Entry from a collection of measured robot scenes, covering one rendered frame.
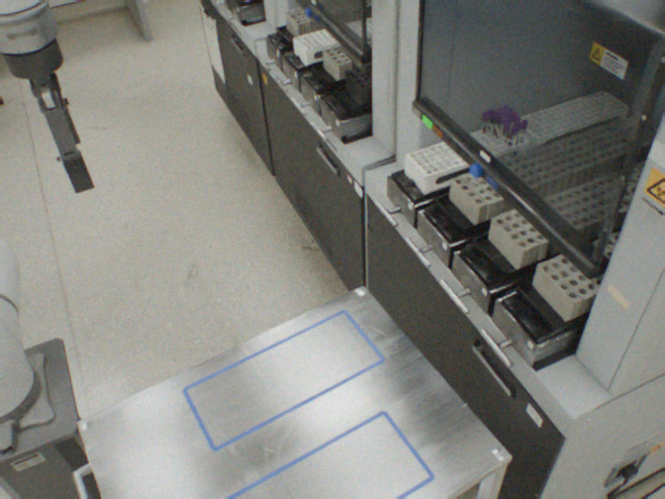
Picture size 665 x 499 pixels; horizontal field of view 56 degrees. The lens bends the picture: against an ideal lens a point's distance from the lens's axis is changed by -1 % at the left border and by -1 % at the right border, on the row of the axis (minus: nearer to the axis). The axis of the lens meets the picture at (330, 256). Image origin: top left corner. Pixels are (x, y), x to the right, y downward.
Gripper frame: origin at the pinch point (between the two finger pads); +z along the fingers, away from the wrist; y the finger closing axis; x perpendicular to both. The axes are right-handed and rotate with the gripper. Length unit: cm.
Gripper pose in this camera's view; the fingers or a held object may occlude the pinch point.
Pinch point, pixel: (75, 160)
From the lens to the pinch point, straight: 110.2
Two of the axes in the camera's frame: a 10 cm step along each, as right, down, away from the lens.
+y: 4.2, 6.3, -6.5
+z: 0.5, 7.0, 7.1
